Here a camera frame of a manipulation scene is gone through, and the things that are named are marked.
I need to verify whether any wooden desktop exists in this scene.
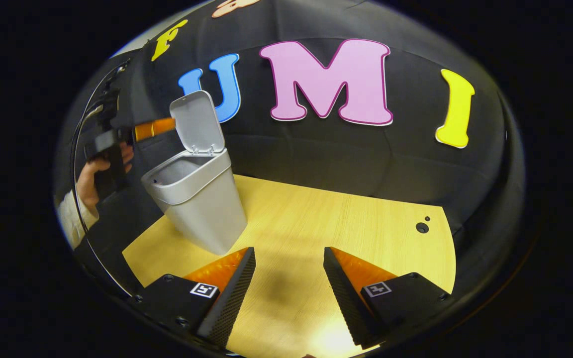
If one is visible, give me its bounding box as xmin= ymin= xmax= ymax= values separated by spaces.
xmin=122 ymin=174 xmax=457 ymax=358

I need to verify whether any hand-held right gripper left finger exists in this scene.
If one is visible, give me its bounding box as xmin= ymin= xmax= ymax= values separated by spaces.
xmin=127 ymin=247 xmax=257 ymax=350

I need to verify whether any white desktop garbage bin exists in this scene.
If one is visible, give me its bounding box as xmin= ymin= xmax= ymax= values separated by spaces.
xmin=141 ymin=90 xmax=247 ymax=256

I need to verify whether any black backdrop cloth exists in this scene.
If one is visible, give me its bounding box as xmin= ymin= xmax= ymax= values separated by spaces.
xmin=53 ymin=0 xmax=526 ymax=299

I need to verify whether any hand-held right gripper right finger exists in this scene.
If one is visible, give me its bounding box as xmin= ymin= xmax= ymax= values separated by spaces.
xmin=323 ymin=247 xmax=452 ymax=350

